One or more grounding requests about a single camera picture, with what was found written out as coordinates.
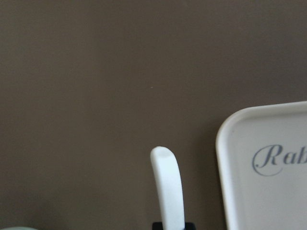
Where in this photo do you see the white ceramic spoon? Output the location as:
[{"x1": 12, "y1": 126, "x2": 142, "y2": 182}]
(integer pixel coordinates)
[{"x1": 150, "y1": 146, "x2": 185, "y2": 230}]

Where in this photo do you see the cream rabbit tray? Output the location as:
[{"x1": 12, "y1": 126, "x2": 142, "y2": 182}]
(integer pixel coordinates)
[{"x1": 216, "y1": 102, "x2": 307, "y2": 230}]

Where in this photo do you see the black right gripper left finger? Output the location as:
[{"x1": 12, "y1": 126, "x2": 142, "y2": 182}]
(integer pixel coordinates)
[{"x1": 152, "y1": 222, "x2": 164, "y2": 230}]

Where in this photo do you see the light green ceramic bowl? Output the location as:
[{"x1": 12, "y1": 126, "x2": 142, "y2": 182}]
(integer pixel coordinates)
[{"x1": 0, "y1": 226, "x2": 36, "y2": 230}]

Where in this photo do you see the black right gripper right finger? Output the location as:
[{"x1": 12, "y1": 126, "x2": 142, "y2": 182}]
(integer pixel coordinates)
[{"x1": 184, "y1": 222, "x2": 195, "y2": 230}]

